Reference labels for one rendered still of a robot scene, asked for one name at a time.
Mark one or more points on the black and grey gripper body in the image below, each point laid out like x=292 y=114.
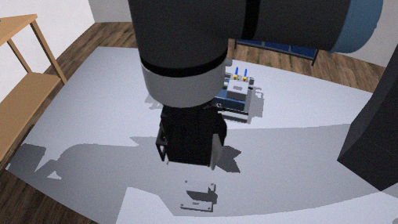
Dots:
x=192 y=123

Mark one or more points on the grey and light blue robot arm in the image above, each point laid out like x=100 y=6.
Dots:
x=183 y=43

